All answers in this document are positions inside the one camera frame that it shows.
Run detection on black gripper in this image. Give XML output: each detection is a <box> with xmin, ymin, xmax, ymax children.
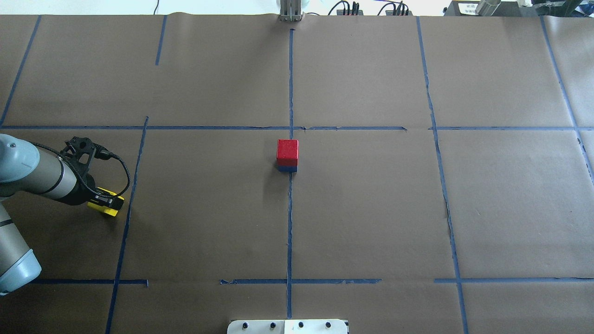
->
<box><xmin>87</xmin><ymin>187</ymin><xmax>125</xmax><ymax>212</ymax></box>

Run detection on yellow wooden block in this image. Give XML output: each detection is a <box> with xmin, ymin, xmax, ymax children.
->
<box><xmin>88</xmin><ymin>188</ymin><xmax>125</xmax><ymax>218</ymax></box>

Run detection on blue wooden block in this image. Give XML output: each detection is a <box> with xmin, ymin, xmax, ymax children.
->
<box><xmin>276</xmin><ymin>165</ymin><xmax>298</xmax><ymax>173</ymax></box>

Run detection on red wooden block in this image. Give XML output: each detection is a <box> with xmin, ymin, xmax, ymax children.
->
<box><xmin>276</xmin><ymin>139</ymin><xmax>299</xmax><ymax>168</ymax></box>

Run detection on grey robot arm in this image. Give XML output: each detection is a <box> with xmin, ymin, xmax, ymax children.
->
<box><xmin>0</xmin><ymin>134</ymin><xmax>131</xmax><ymax>296</ymax></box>

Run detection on brown paper table cover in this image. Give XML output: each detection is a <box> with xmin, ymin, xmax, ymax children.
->
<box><xmin>1</xmin><ymin>13</ymin><xmax>593</xmax><ymax>334</ymax></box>

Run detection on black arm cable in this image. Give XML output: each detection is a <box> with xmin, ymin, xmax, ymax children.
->
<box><xmin>32</xmin><ymin>142</ymin><xmax>131</xmax><ymax>199</ymax></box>

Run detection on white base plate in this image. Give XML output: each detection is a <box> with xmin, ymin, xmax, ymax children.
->
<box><xmin>227</xmin><ymin>319</ymin><xmax>349</xmax><ymax>334</ymax></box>

